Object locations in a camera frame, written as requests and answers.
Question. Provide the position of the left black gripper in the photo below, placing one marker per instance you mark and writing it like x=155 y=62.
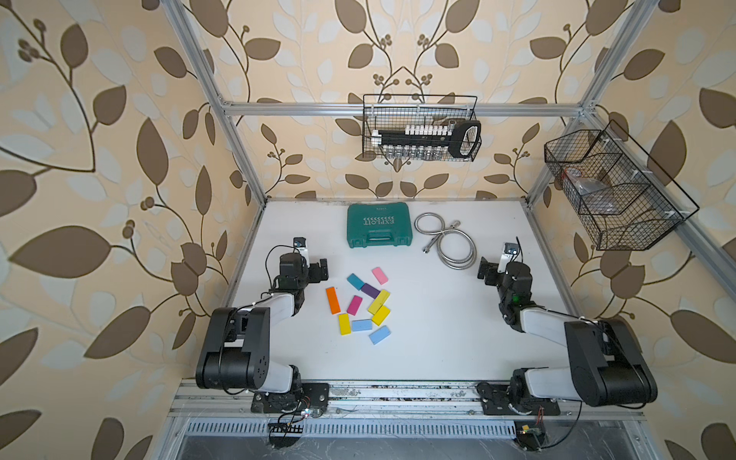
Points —
x=312 y=270

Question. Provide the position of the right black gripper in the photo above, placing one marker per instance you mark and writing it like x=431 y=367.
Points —
x=493 y=271

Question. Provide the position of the pink block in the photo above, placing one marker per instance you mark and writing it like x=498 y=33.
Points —
x=380 y=276

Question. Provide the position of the long yellow-green block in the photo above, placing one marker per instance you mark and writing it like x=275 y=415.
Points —
x=378 y=302

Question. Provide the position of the short yellow block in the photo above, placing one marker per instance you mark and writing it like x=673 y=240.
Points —
x=379 y=317

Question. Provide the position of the light blue block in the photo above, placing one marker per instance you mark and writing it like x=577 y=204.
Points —
x=379 y=335
x=362 y=325

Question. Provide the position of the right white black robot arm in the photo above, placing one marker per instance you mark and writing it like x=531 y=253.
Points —
x=605 y=366

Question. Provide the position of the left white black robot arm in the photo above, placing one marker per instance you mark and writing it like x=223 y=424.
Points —
x=235 y=355

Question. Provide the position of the orange long block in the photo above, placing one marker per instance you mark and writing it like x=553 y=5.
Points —
x=333 y=301

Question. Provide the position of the teal block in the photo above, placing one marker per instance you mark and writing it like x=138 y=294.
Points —
x=356 y=282

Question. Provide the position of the magenta block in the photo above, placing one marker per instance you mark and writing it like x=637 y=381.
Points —
x=354 y=305

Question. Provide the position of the purple block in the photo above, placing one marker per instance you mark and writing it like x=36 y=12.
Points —
x=370 y=291

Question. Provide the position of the yellow block lower left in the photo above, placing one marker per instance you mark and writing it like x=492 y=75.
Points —
x=344 y=324

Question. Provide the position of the light blue flat block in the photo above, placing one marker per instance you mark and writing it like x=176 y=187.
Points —
x=362 y=325

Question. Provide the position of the green plastic tool case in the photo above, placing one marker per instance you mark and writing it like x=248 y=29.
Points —
x=384 y=224

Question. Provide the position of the clear plastic bag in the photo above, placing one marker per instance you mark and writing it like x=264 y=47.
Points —
x=589 y=195

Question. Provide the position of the black white socket set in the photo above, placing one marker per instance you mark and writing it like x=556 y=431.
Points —
x=455 y=141

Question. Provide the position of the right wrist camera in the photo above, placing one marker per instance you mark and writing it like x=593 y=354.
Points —
x=511 y=250

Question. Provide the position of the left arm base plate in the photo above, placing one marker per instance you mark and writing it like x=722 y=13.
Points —
x=308 y=398

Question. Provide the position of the aluminium front rail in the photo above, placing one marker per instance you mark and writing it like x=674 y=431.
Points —
x=353 y=399

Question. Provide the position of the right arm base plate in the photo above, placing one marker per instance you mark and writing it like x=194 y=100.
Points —
x=501 y=399

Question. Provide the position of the right black wire basket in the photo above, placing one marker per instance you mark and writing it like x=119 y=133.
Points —
x=651 y=203

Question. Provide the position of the black wire basket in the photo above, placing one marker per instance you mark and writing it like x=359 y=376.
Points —
x=651 y=203
x=396 y=111

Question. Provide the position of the centre black wire basket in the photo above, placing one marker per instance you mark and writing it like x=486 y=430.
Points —
x=396 y=111

